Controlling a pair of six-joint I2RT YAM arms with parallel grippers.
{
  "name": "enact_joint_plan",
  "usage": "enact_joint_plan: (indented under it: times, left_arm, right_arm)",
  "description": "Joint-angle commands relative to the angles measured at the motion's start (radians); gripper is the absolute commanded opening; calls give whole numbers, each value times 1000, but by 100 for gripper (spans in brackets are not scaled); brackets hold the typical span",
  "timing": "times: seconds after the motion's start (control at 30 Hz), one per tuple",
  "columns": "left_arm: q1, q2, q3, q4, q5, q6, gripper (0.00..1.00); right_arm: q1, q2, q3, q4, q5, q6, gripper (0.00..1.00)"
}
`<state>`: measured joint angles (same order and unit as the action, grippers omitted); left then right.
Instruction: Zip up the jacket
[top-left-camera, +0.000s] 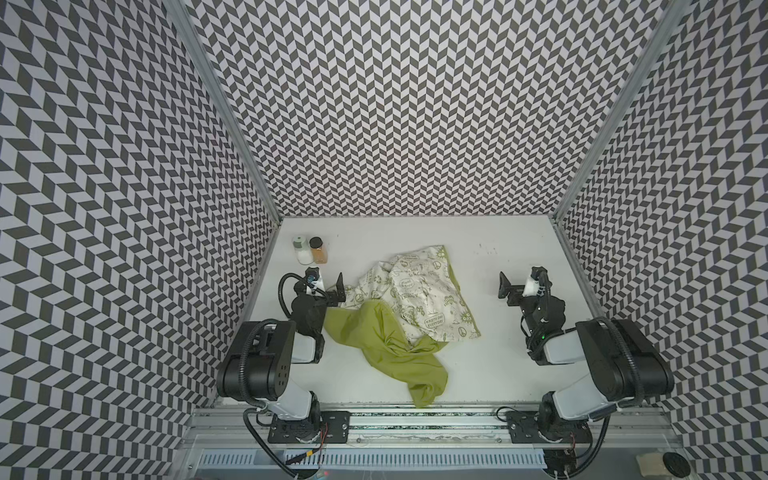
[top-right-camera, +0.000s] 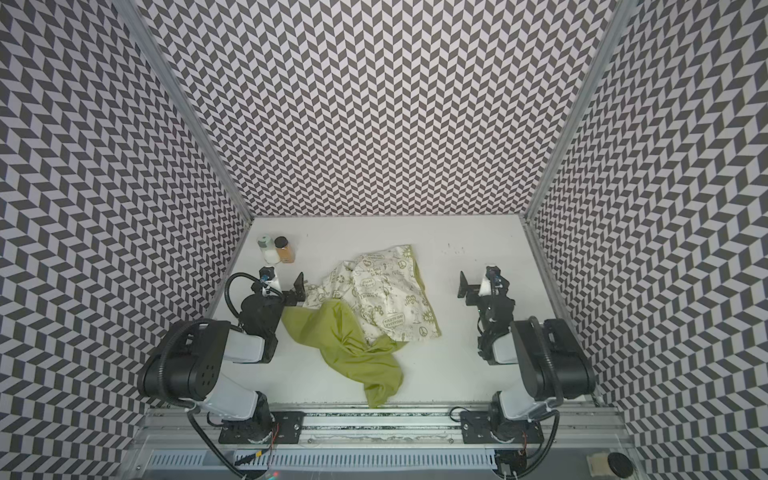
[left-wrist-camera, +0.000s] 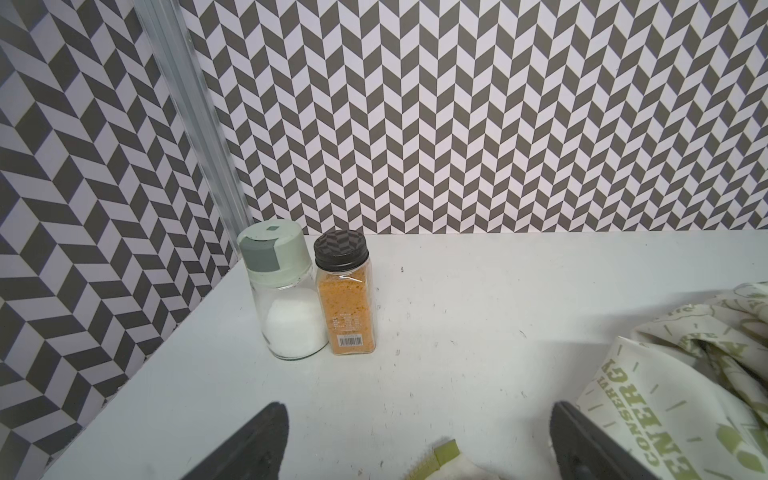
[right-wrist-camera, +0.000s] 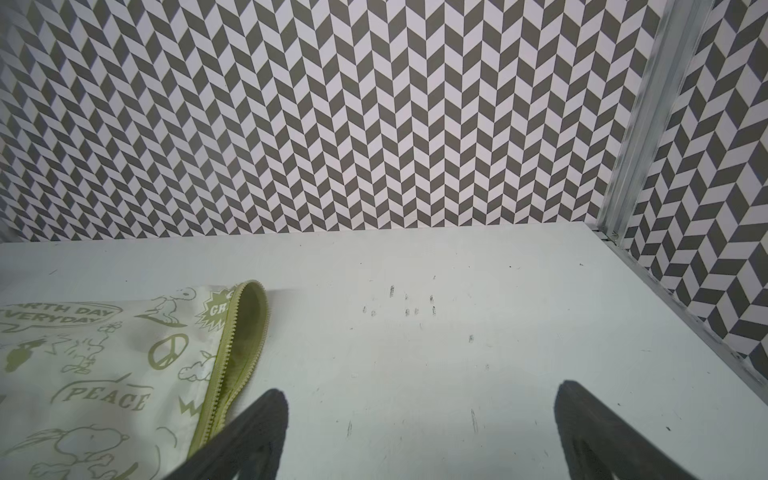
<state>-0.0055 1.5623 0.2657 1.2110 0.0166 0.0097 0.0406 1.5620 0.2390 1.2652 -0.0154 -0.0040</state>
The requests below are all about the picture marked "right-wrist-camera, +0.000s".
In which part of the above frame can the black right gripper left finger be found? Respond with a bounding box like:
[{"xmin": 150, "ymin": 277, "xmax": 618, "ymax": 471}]
[{"xmin": 168, "ymin": 389, "xmax": 289, "ymax": 480}]

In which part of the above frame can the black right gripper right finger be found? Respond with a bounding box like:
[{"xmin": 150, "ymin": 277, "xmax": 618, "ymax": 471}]
[{"xmin": 554, "ymin": 380, "xmax": 693, "ymax": 479}]

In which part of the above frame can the aluminium right corner post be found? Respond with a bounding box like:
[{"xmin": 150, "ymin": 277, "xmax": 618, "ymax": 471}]
[{"xmin": 596, "ymin": 0, "xmax": 713, "ymax": 246}]

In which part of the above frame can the green and cream printed jacket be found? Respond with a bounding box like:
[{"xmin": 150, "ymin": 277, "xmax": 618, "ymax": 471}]
[{"xmin": 1, "ymin": 281, "xmax": 269, "ymax": 479}]

